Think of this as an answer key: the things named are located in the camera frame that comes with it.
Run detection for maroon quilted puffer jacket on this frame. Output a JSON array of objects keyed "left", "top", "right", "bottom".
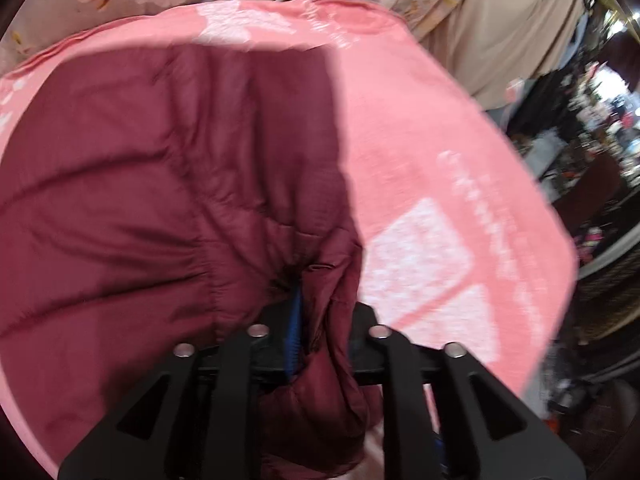
[{"left": 0, "top": 42, "right": 372, "bottom": 480}]

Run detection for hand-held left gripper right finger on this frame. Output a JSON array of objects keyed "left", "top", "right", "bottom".
[{"left": 349, "top": 304, "right": 587, "bottom": 480}]

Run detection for pink patterned blanket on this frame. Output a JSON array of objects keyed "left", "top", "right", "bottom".
[{"left": 0, "top": 0, "right": 582, "bottom": 480}]

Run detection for cluttered dark shelves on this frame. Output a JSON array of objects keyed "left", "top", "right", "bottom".
[{"left": 502, "top": 0, "right": 640, "bottom": 441}]

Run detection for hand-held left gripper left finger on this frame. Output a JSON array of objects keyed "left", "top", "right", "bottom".
[{"left": 59, "top": 294, "right": 305, "bottom": 480}]

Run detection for beige cloth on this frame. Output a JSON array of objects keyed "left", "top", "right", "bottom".
[{"left": 420, "top": 0, "right": 597, "bottom": 111}]

